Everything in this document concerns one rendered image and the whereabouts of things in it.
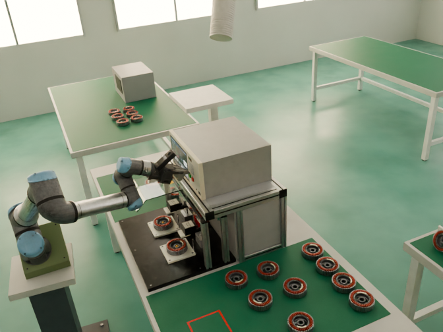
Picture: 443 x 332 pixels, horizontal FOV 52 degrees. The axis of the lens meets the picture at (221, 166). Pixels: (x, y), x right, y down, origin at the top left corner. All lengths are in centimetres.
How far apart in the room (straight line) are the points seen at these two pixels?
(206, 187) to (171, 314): 60
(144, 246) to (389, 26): 747
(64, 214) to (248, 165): 88
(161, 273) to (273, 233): 61
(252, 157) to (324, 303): 76
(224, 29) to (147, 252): 161
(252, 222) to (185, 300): 50
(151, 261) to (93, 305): 107
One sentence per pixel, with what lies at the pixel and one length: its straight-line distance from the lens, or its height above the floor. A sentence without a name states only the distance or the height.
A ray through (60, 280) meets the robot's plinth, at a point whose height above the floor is 75.
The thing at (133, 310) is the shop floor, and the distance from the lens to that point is 332.
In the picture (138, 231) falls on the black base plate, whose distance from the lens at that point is 268.
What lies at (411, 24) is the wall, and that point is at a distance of 964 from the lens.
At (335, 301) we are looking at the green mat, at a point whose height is 75.
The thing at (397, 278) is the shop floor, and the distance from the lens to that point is 354.
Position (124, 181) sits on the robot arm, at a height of 124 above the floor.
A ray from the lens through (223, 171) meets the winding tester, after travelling 220.
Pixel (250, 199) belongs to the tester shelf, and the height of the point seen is 111.
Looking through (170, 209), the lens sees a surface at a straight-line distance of 258.
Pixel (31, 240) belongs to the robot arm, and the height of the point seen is 103.
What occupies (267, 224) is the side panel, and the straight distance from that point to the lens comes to 236.
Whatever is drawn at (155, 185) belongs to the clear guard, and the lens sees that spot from 250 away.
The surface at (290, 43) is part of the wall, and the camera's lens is 800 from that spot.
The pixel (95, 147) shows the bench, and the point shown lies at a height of 75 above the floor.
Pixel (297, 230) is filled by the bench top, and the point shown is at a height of 75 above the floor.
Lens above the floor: 233
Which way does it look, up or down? 29 degrees down
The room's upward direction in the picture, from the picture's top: 4 degrees counter-clockwise
